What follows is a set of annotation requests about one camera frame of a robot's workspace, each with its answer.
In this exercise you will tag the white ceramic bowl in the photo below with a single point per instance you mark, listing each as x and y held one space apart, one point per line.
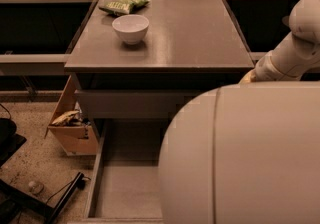
131 29

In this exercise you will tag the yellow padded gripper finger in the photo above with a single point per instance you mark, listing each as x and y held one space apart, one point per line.
249 77

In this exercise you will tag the clear plastic bottle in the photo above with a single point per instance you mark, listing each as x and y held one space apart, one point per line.
35 187

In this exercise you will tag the open grey bottom drawer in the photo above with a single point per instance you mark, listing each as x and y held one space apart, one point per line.
124 187

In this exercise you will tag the grey drawer cabinet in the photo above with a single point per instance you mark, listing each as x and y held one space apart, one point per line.
190 45

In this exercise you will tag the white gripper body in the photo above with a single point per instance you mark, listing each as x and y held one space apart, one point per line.
264 70

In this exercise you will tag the green snack bag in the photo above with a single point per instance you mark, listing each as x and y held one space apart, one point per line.
123 7

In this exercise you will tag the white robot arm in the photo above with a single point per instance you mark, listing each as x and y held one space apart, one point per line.
249 153

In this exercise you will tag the wooden crate on floor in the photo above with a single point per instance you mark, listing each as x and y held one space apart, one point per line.
74 139

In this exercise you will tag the closed grey middle drawer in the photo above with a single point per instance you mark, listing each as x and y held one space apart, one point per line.
133 104

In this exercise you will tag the black stand leg left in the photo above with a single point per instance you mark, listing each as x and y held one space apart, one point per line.
42 159

